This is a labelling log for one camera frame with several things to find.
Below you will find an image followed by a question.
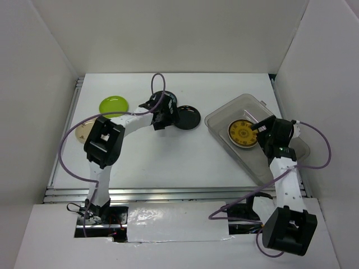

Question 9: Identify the yellow brown patterned plate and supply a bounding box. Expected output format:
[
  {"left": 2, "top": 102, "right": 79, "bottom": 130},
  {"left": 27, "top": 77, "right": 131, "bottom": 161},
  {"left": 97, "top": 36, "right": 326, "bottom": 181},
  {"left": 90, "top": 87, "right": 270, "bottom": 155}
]
[{"left": 228, "top": 119, "right": 258, "bottom": 149}]

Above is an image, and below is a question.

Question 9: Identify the blue patterned plate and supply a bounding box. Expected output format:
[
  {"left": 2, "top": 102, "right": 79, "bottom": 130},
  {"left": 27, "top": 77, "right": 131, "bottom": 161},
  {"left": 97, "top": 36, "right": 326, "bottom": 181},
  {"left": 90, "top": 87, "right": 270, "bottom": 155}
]
[{"left": 149, "top": 91, "right": 178, "bottom": 104}]

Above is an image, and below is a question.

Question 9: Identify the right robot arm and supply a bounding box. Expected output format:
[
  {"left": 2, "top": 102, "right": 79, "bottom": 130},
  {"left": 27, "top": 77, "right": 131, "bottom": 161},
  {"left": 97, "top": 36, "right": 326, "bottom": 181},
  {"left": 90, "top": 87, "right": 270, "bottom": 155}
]
[{"left": 251, "top": 115, "right": 317, "bottom": 256}]

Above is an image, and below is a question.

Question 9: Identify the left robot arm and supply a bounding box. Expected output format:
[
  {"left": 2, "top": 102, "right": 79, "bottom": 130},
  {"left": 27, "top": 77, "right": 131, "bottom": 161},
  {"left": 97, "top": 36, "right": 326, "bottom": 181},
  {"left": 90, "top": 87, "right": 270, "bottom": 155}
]
[{"left": 84, "top": 91, "right": 179, "bottom": 224}]

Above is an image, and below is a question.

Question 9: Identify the clear plastic bin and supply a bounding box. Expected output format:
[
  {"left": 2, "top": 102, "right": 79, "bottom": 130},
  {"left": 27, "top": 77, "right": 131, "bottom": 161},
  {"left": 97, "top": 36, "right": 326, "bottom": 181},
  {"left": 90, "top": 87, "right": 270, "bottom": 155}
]
[{"left": 204, "top": 93, "right": 311, "bottom": 187}]

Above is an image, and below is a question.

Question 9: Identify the black plate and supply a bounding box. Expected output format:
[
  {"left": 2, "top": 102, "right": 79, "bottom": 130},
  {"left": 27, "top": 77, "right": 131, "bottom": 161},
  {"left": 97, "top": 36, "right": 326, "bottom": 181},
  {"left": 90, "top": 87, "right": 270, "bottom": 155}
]
[{"left": 174, "top": 105, "right": 201, "bottom": 131}]

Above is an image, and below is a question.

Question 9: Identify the lime green plate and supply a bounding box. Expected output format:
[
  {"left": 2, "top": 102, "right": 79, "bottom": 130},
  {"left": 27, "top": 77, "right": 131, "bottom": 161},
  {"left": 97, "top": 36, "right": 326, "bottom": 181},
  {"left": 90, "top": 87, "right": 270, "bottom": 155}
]
[{"left": 99, "top": 95, "right": 129, "bottom": 113}]

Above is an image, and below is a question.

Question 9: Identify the cream floral plate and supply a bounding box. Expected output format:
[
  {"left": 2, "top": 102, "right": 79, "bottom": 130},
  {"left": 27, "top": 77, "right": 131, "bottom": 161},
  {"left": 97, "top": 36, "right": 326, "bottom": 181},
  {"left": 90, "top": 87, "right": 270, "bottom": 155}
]
[{"left": 75, "top": 119, "right": 95, "bottom": 144}]

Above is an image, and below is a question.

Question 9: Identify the white foil cover panel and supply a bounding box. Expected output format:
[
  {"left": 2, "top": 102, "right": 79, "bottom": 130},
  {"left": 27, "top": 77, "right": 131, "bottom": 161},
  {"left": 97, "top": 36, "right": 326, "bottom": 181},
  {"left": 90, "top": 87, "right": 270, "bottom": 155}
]
[{"left": 127, "top": 201, "right": 229, "bottom": 243}]

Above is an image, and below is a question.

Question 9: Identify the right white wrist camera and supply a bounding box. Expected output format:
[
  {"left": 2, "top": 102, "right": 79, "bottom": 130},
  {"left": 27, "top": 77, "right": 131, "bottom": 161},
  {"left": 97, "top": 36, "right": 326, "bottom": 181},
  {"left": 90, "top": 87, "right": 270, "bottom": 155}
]
[{"left": 291, "top": 120, "right": 301, "bottom": 138}]

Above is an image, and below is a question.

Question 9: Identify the right aluminium side rail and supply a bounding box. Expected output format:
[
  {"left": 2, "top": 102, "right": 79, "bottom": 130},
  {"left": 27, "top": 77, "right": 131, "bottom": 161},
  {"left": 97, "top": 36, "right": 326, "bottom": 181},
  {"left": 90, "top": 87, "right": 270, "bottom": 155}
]
[{"left": 268, "top": 73, "right": 287, "bottom": 119}]

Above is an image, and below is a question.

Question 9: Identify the aluminium side rail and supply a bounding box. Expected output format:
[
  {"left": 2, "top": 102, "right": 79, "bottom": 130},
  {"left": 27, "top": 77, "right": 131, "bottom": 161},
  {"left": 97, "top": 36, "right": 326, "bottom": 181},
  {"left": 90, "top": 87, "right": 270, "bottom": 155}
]
[
  {"left": 268, "top": 73, "right": 287, "bottom": 119},
  {"left": 47, "top": 77, "right": 85, "bottom": 189}
]

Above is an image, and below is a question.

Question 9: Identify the left aluminium side rail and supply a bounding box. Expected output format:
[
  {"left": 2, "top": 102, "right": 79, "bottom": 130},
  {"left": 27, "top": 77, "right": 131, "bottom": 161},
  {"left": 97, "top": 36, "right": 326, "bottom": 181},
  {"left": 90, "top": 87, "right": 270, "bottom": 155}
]
[{"left": 47, "top": 77, "right": 85, "bottom": 189}]

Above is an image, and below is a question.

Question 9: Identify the aluminium front rail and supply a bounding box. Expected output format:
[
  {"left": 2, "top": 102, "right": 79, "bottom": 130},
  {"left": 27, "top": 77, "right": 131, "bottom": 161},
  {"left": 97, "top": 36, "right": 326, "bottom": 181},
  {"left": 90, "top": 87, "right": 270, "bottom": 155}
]
[{"left": 43, "top": 187, "right": 309, "bottom": 203}]

